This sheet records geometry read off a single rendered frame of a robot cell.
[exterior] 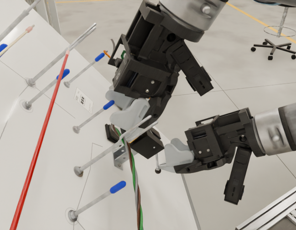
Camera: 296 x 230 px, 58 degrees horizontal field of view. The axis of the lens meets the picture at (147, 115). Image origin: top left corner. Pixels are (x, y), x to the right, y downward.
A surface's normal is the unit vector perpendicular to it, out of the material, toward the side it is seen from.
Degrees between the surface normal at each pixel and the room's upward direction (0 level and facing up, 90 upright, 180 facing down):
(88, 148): 52
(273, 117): 35
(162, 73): 97
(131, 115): 93
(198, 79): 98
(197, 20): 96
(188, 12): 85
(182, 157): 73
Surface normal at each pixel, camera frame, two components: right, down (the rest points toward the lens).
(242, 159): -0.42, 0.20
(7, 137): 0.79, -0.55
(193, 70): 0.25, 0.69
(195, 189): 0.00, -0.81
